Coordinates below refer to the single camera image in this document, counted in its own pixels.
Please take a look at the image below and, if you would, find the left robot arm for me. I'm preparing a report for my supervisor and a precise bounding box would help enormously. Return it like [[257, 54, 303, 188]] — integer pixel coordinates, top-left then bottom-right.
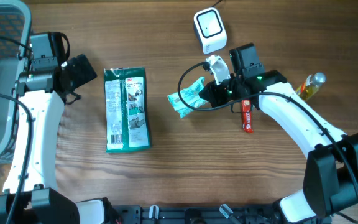
[[0, 32, 108, 223]]

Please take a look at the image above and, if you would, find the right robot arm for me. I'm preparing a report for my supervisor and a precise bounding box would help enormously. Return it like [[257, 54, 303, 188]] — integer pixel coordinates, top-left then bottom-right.
[[200, 44, 358, 223]]

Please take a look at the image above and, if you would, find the white barcode scanner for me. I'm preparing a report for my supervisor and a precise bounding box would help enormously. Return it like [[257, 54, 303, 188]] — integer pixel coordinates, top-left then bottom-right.
[[193, 7, 227, 55]]

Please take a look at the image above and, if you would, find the yellow oil bottle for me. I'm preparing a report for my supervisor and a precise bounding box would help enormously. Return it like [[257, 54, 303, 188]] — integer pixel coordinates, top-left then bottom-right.
[[295, 72, 326, 101]]

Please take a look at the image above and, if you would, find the light green plastic sachet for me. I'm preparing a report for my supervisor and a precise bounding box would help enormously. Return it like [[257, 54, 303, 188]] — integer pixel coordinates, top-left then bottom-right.
[[167, 77, 207, 119]]

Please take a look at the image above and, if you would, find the green 3M gloves package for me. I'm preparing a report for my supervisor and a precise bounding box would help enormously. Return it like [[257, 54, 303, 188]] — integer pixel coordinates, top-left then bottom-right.
[[104, 67, 151, 153]]

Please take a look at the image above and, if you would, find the red Nescafe coffee stick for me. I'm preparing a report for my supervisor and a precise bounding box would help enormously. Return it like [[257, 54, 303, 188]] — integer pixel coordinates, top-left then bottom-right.
[[241, 100, 254, 134]]

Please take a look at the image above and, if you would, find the grey plastic mesh basket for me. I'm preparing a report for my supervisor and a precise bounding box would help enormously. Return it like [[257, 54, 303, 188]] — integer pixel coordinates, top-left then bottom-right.
[[0, 0, 32, 164]]

